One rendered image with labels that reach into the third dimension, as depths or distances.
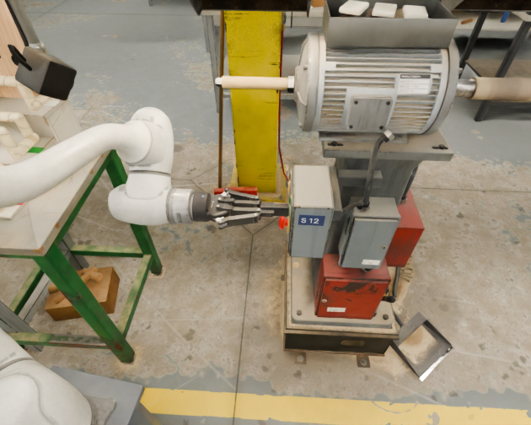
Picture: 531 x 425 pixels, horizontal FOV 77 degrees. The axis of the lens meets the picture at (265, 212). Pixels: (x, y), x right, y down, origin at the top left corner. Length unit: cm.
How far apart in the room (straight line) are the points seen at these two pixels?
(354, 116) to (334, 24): 21
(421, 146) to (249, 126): 126
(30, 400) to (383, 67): 103
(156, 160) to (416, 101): 65
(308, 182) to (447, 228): 177
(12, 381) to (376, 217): 96
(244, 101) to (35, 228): 128
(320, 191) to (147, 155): 42
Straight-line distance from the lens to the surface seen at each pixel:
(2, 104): 150
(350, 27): 87
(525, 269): 254
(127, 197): 87
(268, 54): 190
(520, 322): 229
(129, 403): 106
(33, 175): 66
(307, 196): 80
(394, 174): 108
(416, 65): 93
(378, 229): 110
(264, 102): 201
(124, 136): 81
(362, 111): 89
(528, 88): 116
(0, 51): 138
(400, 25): 90
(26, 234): 119
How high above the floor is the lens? 167
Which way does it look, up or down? 46 degrees down
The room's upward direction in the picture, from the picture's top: straight up
